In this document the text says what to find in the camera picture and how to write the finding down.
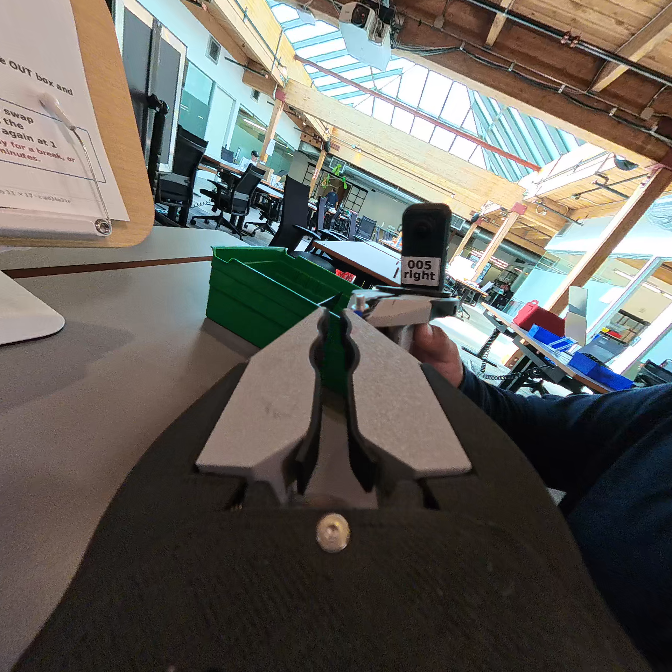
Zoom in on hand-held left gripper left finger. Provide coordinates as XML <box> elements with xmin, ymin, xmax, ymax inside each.
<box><xmin>195</xmin><ymin>307</ymin><xmax>330</xmax><ymax>504</ymax></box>

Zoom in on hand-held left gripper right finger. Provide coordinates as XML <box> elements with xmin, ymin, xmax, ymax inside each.
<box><xmin>341</xmin><ymin>308</ymin><xmax>473</xmax><ymax>494</ymax></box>

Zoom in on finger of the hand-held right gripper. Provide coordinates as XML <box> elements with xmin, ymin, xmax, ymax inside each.
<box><xmin>350</xmin><ymin>290</ymin><xmax>438</xmax><ymax>309</ymax></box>
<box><xmin>366</xmin><ymin>299</ymin><xmax>432</xmax><ymax>327</ymax></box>

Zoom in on green plastic bin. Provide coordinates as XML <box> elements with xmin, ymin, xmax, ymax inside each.
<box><xmin>206</xmin><ymin>246</ymin><xmax>364</xmax><ymax>397</ymax></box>

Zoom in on person's right forearm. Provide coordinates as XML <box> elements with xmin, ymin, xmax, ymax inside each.
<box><xmin>458</xmin><ymin>365</ymin><xmax>672</xmax><ymax>505</ymax></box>

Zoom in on person's right hand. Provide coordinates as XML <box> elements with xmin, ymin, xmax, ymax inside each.
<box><xmin>409</xmin><ymin>323</ymin><xmax>465</xmax><ymax>386</ymax></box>

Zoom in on grey office table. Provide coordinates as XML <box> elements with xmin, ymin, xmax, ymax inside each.
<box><xmin>312</xmin><ymin>240</ymin><xmax>406</xmax><ymax>288</ymax></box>

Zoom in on grey standing desk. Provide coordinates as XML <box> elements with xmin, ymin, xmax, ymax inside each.
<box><xmin>480</xmin><ymin>302</ymin><xmax>636</xmax><ymax>394</ymax></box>

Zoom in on red plastic bin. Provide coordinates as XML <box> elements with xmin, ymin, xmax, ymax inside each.
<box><xmin>513</xmin><ymin>299</ymin><xmax>567</xmax><ymax>331</ymax></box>

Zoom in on blue plastic bin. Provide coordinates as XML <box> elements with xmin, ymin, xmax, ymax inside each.
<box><xmin>527</xmin><ymin>324</ymin><xmax>577</xmax><ymax>354</ymax></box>
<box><xmin>568</xmin><ymin>351</ymin><xmax>634</xmax><ymax>392</ymax></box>

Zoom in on white cardboard box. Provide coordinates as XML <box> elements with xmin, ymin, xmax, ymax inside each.
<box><xmin>564</xmin><ymin>286</ymin><xmax>590</xmax><ymax>344</ymax></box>

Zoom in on group of black office chairs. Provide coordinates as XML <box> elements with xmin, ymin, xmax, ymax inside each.
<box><xmin>155</xmin><ymin>126</ymin><xmax>379</xmax><ymax>247</ymax></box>

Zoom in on person's dark clothing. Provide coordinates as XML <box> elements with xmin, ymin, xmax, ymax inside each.
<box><xmin>564</xmin><ymin>430</ymin><xmax>672</xmax><ymax>672</ymax></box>

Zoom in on wooden display board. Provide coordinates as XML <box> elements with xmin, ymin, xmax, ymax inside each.
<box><xmin>0</xmin><ymin>0</ymin><xmax>155</xmax><ymax>249</ymax></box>

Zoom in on white framed grey panel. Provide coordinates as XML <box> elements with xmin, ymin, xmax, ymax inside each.
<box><xmin>113</xmin><ymin>0</ymin><xmax>188</xmax><ymax>169</ymax></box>

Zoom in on printed instruction sheet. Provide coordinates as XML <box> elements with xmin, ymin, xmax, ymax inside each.
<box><xmin>0</xmin><ymin>0</ymin><xmax>130</xmax><ymax>237</ymax></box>

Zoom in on black coiled cable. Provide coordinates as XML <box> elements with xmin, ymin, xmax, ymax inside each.
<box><xmin>479</xmin><ymin>367</ymin><xmax>544</xmax><ymax>383</ymax></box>

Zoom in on white ceiling camera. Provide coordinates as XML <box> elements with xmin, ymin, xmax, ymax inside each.
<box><xmin>338</xmin><ymin>1</ymin><xmax>393</xmax><ymax>71</ymax></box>

